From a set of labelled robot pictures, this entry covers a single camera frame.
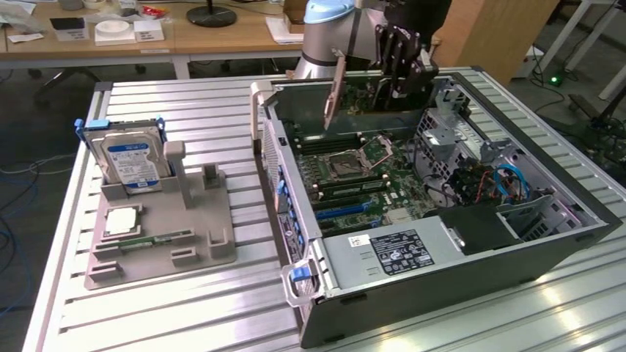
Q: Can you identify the white box with black lid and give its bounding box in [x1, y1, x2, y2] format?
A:
[50, 17, 92, 43]

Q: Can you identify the blue expansion slot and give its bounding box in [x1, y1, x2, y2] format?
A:
[315, 204, 375, 221]

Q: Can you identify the blue floor cable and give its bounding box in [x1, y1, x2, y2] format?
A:
[0, 153, 75, 316]

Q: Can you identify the graphics card with metal bracket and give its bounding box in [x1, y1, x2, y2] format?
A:
[323, 47, 434, 130]

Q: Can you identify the black round lamp base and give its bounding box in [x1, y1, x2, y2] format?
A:
[186, 4, 239, 29]

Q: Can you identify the green RAM stick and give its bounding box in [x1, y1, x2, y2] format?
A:
[115, 232, 191, 248]
[321, 178, 389, 196]

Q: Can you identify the wooden desk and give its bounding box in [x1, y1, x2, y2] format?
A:
[0, 0, 319, 80]

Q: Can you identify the wooden cabinet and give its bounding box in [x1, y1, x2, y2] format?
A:
[431, 0, 562, 86]

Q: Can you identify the hard disk in blue caddy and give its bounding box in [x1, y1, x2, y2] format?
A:
[72, 116, 171, 196]

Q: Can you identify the CPU socket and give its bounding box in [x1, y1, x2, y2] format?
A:
[326, 149, 367, 181]

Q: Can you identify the blue data wire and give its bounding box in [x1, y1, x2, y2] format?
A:
[493, 164, 533, 202]

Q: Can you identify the small white box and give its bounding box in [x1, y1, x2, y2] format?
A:
[132, 18, 166, 43]

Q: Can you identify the grey plastic parts rack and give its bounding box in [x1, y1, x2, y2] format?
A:
[83, 140, 240, 291]

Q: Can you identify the stack of white papers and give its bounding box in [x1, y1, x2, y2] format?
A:
[266, 16, 306, 45]

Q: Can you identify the brown cardboard box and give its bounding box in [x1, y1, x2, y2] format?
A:
[283, 0, 315, 25]

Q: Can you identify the open grey PC case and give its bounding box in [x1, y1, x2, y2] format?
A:
[249, 70, 625, 349]

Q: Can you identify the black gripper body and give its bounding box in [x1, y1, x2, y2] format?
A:
[383, 0, 454, 36]

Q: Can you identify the metal disk bay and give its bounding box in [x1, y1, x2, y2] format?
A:
[495, 193, 558, 240]

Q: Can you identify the white box with round insert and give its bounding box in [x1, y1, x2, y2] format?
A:
[94, 20, 138, 47]

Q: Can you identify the grey power supply unit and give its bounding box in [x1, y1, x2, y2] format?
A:
[319, 215, 467, 291]

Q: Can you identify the black and red wire bundle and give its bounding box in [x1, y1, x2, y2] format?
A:
[438, 164, 497, 207]

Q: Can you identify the white table frame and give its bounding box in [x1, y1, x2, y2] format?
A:
[534, 0, 626, 100]

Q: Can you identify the grey metal bracket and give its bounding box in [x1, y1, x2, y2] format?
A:
[422, 128, 467, 163]

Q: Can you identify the green motherboard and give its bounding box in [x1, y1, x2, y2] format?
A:
[287, 122, 445, 238]

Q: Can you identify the silver CPU chip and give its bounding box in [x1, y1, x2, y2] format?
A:
[104, 208, 142, 236]

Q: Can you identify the metal socket cover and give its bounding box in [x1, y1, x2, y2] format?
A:
[359, 134, 395, 166]

